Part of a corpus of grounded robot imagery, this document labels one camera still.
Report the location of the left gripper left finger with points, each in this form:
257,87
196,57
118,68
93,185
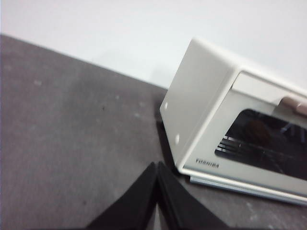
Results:
134,206

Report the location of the white Toshiba toaster oven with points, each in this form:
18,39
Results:
192,100

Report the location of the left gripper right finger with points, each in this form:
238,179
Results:
182,206

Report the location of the silver oven crumb tray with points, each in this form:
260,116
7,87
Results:
239,188

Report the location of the glass-window oven door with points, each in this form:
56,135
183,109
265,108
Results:
216,153

